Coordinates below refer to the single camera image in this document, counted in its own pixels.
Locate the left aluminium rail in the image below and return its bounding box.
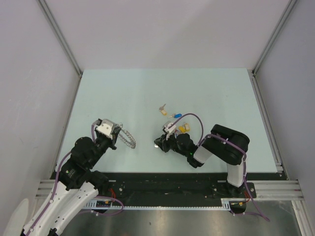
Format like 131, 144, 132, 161
35, 179, 55, 199

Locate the yellow tag key right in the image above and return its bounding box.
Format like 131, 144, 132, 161
183, 122, 190, 132

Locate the yellow tag key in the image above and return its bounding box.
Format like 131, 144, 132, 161
183, 122, 190, 132
159, 104, 167, 116
178, 126, 186, 133

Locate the metal ring key organizer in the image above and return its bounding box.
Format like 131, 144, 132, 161
117, 123, 136, 149

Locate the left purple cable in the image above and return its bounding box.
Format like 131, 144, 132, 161
28, 120, 99, 234

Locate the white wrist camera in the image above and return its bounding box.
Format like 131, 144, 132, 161
162, 121, 176, 140
95, 119, 117, 139

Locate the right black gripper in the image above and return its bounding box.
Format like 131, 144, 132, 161
154, 130, 188, 157

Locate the right aluminium rail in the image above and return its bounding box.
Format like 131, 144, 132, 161
248, 70, 304, 201

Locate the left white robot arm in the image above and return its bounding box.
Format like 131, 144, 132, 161
21, 126, 121, 236

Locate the aluminium frame post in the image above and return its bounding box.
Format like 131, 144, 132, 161
36, 0, 83, 78
252, 0, 299, 76

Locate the grey slotted cable duct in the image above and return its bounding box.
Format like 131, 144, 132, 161
82, 199, 231, 211

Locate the aluminium rail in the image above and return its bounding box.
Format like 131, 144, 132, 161
35, 179, 55, 199
248, 70, 304, 201

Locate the blue tag key far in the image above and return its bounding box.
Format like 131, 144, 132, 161
168, 113, 182, 118

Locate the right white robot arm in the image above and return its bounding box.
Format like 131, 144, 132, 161
154, 124, 250, 197

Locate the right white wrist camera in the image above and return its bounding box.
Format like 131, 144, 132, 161
162, 121, 176, 140

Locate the left aluminium frame post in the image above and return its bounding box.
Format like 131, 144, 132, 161
36, 0, 83, 78

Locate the yellow tag key far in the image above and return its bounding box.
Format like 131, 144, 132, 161
159, 104, 167, 116

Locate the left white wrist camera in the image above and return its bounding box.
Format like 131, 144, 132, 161
95, 119, 117, 139

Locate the right aluminium frame post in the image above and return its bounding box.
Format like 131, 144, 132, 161
252, 0, 299, 76

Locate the yellow tag key left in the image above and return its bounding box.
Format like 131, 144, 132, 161
178, 126, 186, 133

